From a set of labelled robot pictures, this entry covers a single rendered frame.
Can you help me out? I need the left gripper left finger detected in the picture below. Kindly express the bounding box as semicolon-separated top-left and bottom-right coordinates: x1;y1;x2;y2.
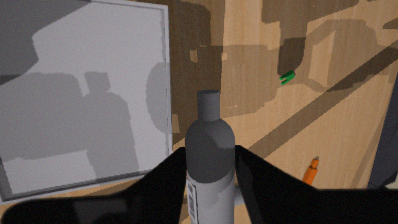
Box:
1;147;187;224

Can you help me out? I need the orange stepped block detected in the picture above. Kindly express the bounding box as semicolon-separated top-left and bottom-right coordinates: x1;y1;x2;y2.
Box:
302;160;319;185

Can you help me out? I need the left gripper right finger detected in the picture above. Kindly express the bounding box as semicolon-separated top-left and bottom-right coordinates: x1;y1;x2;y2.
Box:
235;145;398;224

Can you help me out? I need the grey gas cylinder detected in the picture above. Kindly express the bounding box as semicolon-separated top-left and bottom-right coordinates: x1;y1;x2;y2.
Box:
234;186;245;206
185;89;235;224

